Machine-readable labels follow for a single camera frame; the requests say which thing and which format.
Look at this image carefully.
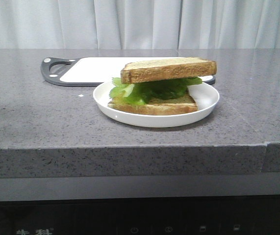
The black appliance control panel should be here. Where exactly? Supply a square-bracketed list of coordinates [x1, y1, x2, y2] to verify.
[0, 195, 280, 235]

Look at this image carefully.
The grey curtain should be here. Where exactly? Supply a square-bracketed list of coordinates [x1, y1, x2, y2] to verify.
[0, 0, 280, 49]

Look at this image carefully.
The green lettuce leaf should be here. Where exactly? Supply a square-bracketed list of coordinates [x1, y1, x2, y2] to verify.
[109, 77, 203, 105]

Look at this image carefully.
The white round plate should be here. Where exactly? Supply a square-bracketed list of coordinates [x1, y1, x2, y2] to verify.
[93, 81, 220, 128]

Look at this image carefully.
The white cutting board black rim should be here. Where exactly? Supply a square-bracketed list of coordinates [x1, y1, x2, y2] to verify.
[40, 56, 216, 87]

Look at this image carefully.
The bread slice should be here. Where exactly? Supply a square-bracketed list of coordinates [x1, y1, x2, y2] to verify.
[107, 91, 198, 116]
[121, 57, 217, 84]

